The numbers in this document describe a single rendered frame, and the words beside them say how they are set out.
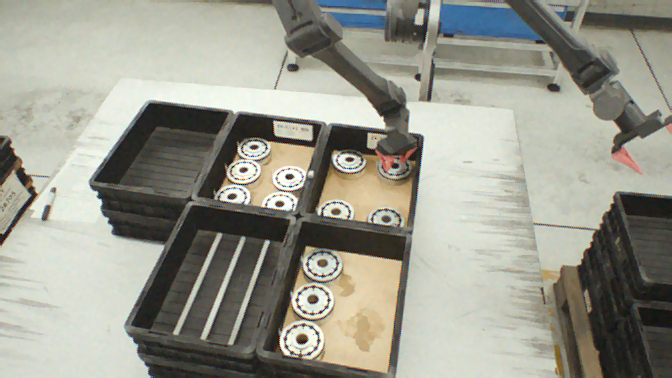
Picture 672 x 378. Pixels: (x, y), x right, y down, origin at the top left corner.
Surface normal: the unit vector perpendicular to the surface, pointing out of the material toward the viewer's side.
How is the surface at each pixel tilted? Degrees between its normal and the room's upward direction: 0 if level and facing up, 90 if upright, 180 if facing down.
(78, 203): 0
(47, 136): 0
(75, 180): 0
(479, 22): 90
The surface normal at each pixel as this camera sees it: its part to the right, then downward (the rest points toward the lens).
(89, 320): 0.00, -0.70
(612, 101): -0.49, 0.36
